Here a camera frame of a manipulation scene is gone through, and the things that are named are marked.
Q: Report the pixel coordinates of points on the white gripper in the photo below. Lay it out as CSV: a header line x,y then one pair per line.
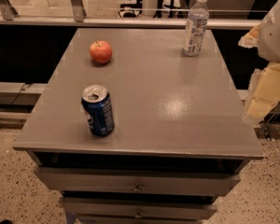
x,y
276,37

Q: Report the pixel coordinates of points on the red apple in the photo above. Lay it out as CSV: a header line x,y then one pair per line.
x,y
101,51

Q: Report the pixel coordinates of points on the blue pepsi can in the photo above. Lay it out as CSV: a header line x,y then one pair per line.
x,y
96,102

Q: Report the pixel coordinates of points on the clear plastic water bottle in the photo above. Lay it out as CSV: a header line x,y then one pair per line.
x,y
195,28

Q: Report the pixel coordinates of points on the grey drawer cabinet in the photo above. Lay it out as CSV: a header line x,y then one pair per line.
x,y
172,113

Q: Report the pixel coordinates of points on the upper grey drawer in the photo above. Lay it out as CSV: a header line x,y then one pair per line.
x,y
137,182

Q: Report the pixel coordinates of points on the grey drawer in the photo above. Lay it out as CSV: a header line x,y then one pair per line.
x,y
136,209
137,182

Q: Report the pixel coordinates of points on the lower grey drawer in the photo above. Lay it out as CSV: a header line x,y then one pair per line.
x,y
136,209

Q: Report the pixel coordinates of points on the metal railing bar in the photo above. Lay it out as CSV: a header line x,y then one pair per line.
x,y
169,23

